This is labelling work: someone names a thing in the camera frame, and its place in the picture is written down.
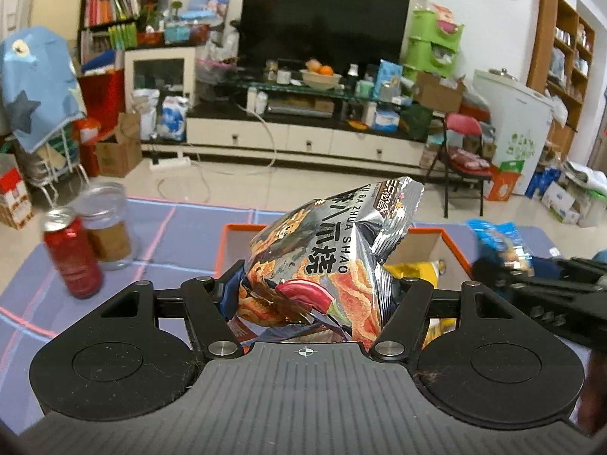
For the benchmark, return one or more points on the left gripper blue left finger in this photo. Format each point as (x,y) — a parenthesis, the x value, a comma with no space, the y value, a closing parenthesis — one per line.
(228,287)

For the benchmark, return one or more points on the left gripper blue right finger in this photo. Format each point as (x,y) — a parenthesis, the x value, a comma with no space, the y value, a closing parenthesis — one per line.
(398,290)

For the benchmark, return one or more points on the yellow snack bag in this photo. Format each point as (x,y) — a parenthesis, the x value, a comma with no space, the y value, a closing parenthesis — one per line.
(428,271)

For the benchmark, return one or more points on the blue snack pack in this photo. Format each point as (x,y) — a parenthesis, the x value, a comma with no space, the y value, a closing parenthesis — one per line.
(501,244)

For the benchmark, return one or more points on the silver orange chip bag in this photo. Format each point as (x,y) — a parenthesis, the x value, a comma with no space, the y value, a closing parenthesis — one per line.
(317,274)

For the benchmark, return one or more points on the orange cardboard box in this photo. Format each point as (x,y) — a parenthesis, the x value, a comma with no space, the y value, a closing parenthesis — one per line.
(418,245)

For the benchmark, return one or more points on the red folding chair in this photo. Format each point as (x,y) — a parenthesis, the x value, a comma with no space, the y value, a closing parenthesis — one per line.
(459,165)

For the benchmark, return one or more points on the white TV cabinet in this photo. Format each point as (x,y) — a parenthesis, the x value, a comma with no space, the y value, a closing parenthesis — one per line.
(235,133)

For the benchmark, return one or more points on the clear plastic jar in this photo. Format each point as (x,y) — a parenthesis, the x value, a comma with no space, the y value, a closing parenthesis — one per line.
(102,208)

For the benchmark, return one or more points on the red soda can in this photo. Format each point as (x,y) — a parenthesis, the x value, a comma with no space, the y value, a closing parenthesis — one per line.
(68,247)

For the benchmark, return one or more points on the brown cardboard box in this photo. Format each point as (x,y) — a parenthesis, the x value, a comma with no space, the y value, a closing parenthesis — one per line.
(438,93)

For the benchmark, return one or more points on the fruit bowl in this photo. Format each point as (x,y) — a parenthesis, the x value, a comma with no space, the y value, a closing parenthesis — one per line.
(319,77)

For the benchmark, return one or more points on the white glass door cabinet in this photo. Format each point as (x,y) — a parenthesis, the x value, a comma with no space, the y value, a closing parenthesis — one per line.
(168,68)

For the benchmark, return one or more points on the green stacked storage bins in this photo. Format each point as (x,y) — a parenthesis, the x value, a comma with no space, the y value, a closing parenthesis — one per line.
(434,42)

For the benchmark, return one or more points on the wooden shelf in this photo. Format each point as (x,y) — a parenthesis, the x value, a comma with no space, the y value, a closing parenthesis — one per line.
(561,64)

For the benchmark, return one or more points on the black flat television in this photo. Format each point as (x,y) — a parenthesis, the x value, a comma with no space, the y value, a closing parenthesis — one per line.
(337,33)

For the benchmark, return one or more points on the dark bookshelf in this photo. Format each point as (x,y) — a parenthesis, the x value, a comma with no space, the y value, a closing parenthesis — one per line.
(118,25)

